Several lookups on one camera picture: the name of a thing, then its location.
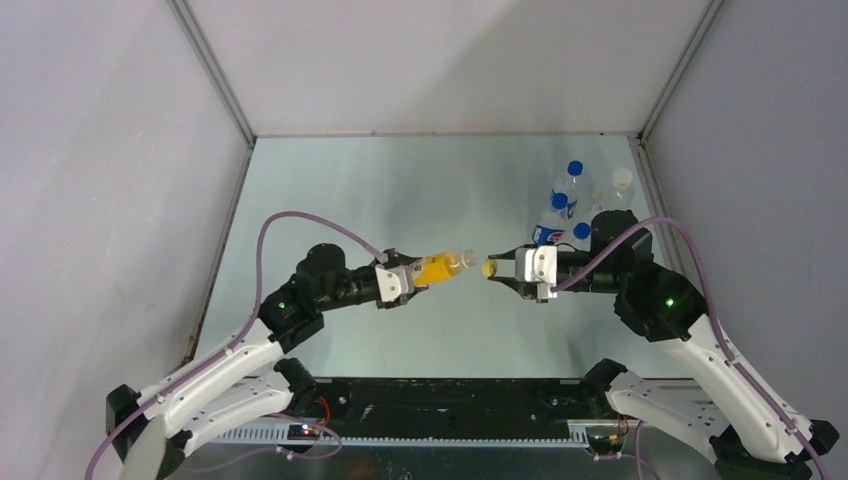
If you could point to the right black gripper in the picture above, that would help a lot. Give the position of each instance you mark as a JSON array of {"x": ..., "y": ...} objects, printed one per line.
[{"x": 524, "y": 289}]

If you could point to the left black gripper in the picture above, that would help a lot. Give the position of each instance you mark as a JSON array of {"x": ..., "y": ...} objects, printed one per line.
[{"x": 399, "y": 260}]

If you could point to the yellow bottle cap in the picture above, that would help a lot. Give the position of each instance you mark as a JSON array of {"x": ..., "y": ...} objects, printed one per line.
[{"x": 489, "y": 267}]

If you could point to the clear crushed bottle blue label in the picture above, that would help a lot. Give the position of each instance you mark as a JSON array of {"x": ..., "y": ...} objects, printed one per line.
[{"x": 551, "y": 224}]

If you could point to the yellow juice bottle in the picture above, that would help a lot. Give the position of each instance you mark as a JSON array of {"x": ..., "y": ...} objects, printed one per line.
[{"x": 441, "y": 267}]

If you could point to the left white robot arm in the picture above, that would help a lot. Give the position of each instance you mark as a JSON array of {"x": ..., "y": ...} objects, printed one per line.
[{"x": 250, "y": 374}]

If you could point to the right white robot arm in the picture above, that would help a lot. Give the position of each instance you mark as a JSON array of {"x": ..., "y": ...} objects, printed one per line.
[{"x": 748, "y": 431}]

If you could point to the standing Pepsi bottle blue cap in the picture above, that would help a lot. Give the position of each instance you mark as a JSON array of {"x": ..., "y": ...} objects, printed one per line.
[{"x": 571, "y": 193}]

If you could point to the large clear bottle white cap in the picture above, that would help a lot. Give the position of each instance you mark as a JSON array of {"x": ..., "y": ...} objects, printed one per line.
[{"x": 616, "y": 194}]

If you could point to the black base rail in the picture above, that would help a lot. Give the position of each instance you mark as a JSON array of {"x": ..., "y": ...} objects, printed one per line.
[{"x": 459, "y": 407}]

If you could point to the grey slotted cable duct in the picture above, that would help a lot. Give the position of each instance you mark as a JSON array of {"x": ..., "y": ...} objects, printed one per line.
[{"x": 299, "y": 434}]

